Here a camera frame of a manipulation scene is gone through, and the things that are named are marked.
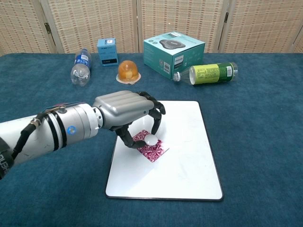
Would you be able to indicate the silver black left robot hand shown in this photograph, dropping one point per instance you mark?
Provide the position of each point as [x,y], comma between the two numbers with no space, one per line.
[123,106]

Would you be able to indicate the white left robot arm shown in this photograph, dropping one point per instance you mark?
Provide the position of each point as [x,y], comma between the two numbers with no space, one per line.
[47,137]

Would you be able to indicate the white rectangular board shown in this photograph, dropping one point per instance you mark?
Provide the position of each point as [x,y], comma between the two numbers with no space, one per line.
[189,153]

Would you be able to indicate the orange jelly cup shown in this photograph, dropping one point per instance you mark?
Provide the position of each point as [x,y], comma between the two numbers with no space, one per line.
[128,71]

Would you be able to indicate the small light blue box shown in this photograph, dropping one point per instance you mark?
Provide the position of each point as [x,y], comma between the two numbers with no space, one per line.
[107,52]

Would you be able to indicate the clear bottle blue label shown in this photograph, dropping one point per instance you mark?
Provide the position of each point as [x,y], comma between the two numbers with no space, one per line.
[81,66]

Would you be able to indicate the teal product box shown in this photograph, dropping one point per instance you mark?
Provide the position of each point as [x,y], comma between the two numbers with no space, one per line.
[156,56]

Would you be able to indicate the woven bamboo folding screen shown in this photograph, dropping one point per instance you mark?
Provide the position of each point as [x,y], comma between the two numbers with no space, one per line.
[94,23]

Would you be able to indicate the clear bottle green yellow label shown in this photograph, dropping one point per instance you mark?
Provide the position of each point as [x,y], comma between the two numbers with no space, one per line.
[208,73]

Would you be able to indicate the blue tablecloth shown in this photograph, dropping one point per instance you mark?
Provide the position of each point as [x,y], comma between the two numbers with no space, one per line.
[260,142]

